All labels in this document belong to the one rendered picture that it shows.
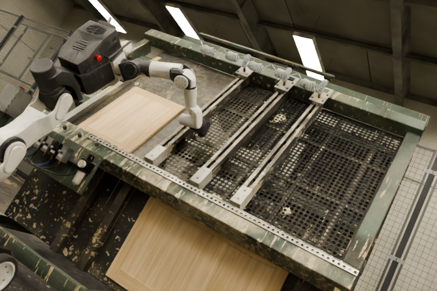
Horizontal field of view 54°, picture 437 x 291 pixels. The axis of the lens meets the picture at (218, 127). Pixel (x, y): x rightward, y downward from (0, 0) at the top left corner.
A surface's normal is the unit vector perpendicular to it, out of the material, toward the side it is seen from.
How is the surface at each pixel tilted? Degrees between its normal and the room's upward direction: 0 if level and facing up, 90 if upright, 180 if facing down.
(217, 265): 90
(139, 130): 58
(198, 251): 90
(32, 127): 90
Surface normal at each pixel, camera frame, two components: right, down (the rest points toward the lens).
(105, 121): 0.02, -0.77
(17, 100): 0.83, 0.36
